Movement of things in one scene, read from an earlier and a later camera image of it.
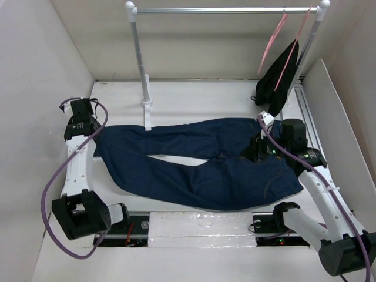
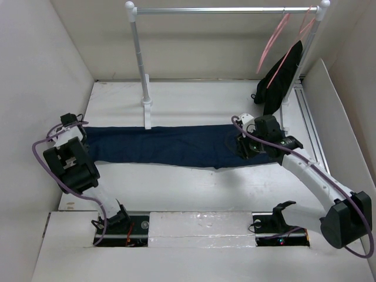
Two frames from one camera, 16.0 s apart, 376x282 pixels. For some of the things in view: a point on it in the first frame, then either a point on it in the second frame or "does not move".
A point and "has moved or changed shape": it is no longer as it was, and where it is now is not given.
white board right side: [339, 147] does not move
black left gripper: [98, 125] -> [86, 147]
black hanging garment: [273, 86] does not move
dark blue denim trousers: [123, 153] has moved or changed shape
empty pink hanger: [279, 28] does not move
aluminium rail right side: [313, 137] does not move
